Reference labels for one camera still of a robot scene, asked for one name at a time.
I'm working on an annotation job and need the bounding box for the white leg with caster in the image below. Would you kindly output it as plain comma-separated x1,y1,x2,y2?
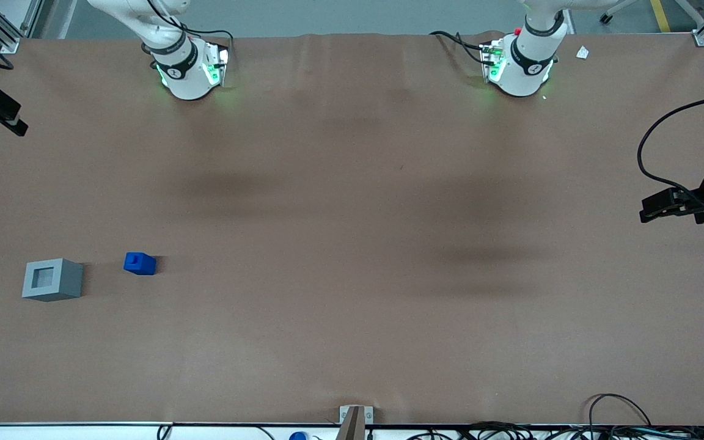
599,0,641,26

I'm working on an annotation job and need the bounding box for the gray metal bracket with post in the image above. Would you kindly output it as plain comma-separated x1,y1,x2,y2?
339,405,375,440

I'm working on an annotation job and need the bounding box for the blue plastic part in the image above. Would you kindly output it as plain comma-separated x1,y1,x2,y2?
123,252,158,276

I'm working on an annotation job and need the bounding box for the black arched cable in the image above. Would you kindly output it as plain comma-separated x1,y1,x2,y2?
588,394,653,428

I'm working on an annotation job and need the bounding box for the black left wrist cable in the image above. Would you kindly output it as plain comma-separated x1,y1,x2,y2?
637,92,704,205

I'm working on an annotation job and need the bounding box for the gray square hollow base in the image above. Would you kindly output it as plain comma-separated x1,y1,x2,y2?
21,258,84,303

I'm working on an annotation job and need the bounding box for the black right base cable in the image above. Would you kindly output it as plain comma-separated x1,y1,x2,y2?
144,0,235,59

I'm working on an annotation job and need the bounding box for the black left base cable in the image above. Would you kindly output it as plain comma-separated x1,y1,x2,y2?
430,31,494,65

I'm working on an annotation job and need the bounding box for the black base cable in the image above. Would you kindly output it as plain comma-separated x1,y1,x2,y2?
144,0,235,59
430,31,494,65

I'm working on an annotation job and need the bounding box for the brown paper table cover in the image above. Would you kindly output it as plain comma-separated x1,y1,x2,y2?
0,31,704,426

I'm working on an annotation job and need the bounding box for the black cable tangle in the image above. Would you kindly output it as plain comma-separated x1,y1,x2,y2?
406,420,704,440

